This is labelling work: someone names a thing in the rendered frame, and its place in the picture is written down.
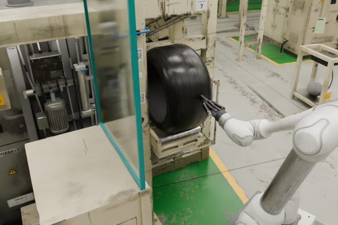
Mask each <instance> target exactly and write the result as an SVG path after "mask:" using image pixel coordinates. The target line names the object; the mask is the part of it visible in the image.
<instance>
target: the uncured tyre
mask: <svg viewBox="0 0 338 225"><path fill-rule="evenodd" d="M146 58H147V82H148V106H149V118H150V120H151V121H152V123H153V124H154V125H155V126H156V127H157V128H158V129H160V130H162V131H163V132H165V133H168V134H175V133H178V132H181V131H185V130H188V129H191V128H194V127H197V126H199V125H200V124H202V123H203V122H204V121H205V120H206V118H207V117H208V116H207V114H206V112H205V110H204V108H203V103H202V101H201V100H200V95H203V96H204V97H205V98H207V99H208V100H209V101H212V100H213V90H212V83H211V78H210V75H209V72H208V69H207V67H206V64H205V63H204V61H203V59H202V58H201V56H200V55H199V54H198V53H197V52H196V51H195V50H194V49H192V48H191V47H190V46H188V45H185V44H172V45H166V46H160V47H154V48H152V49H150V50H148V51H147V52H146Z"/></svg>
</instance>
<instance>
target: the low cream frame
mask: <svg viewBox="0 0 338 225"><path fill-rule="evenodd" d="M313 48H317V49H316V51H314V50H311V49H313ZM322 49H324V50H326V51H328V52H331V53H333V54H336V55H338V50H336V49H334V48H331V47H328V46H326V45H323V44H321V43H319V44H312V45H303V46H299V51H298V57H297V62H296V67H295V73H294V78H293V84H292V89H291V95H290V98H291V99H294V98H295V96H296V97H298V98H299V99H301V100H302V101H304V102H306V103H307V104H309V105H310V106H312V107H315V106H318V105H322V104H324V103H328V102H332V101H334V100H332V99H330V96H331V92H330V93H327V90H328V89H329V88H330V86H331V83H332V79H333V66H336V65H338V57H337V56H335V55H332V54H330V53H327V52H325V51H321V50H322ZM304 51H305V52H307V53H309V54H311V60H313V61H314V63H313V68H312V73H311V78H310V82H309V83H308V84H307V88H303V89H296V88H297V83H298V78H299V73H300V68H301V62H302V57H303V52H304ZM318 64H322V65H324V66H326V67H327V70H326V74H325V78H324V82H323V86H322V85H321V84H320V83H319V82H317V81H315V77H316V73H317V68H318ZM331 74H332V79H331V83H330V86H329V82H330V78H331Z"/></svg>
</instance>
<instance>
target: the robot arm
mask: <svg viewBox="0 0 338 225"><path fill-rule="evenodd" d="M200 100H201V101H202V103H203V108H204V110H205V112H206V114H207V116H209V115H211V116H213V117H214V118H215V120H216V121H217V122H218V124H219V125H220V126H221V127H222V128H223V130H224V131H225V132H226V134H227V135H228V136H229V137H230V138H231V139H232V140H233V141H234V142H235V143H236V144H238V145H240V146H242V147H247V146H249V145H250V144H251V143H252V142H253V140H263V139H266V138H269V137H270V136H271V134H272V133H275V132H280V131H287V130H294V131H293V136H292V147H293V148H292V149H291V151H290V152H289V154H288V155H287V157H286V159H285V160H284V162H283V163H282V165H281V167H280V168H279V170H278V171H277V173H276V175H275V176H274V178H273V179H272V180H271V181H270V183H269V184H268V187H267V188H266V189H265V191H264V192H263V193H259V194H257V195H256V196H255V197H254V198H253V199H252V200H251V201H250V203H249V204H248V205H247V206H246V208H245V209H244V210H243V211H242V212H241V213H240V215H239V217H238V220H237V225H298V222H299V221H300V220H301V215H300V214H298V209H299V201H300V193H299V189H298V188H299V186H300V185H301V184H302V182H303V181H304V180H305V178H306V177H307V176H308V174H309V173H310V171H311V170H312V169H313V167H314V166H315V165H316V163H317V162H320V161H323V160H324V159H326V158H327V157H328V156H329V154H330V153H331V152H333V151H334V150H335V149H336V148H337V147H338V101H332V102H328V103H324V104H322V105H318V106H315V107H313V108H310V109H308V110H306V111H303V112H300V113H298V114H295V115H292V116H288V117H285V118H283V119H281V120H278V121H276V122H269V121H268V120H266V119H262V120H253V121H247V122H246V121H241V120H237V119H236V118H235V117H233V116H232V115H231V114H230V113H227V112H226V111H225V107H224V106H221V105H220V104H218V103H216V102H215V101H213V100H212V101H209V100H208V99H207V98H205V97H204V96H203V95H200Z"/></svg>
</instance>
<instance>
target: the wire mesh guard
mask: <svg viewBox="0 0 338 225"><path fill-rule="evenodd" d="M215 82H218V84H217V89H216V90H217V91H216V103H218V98H219V83H220V79H216V80H212V81H211V83H215ZM216 128H217V121H216V120H215V123H214V131H213V132H214V133H213V134H214V136H213V137H214V138H213V140H214V143H213V144H212V143H210V144H207V145H203V146H201V145H200V147H197V148H195V149H193V148H192V150H190V149H189V151H186V152H185V150H184V152H183V153H180V154H179V152H178V154H177V155H174V154H173V156H171V155H170V157H168V156H167V158H165V159H161V160H159V159H158V161H156V159H155V162H153V161H152V164H151V165H155V164H158V163H161V162H164V161H167V160H170V159H173V158H176V157H179V156H182V155H184V154H187V153H190V152H193V151H197V150H200V149H203V148H206V147H208V146H211V145H214V144H216Z"/></svg>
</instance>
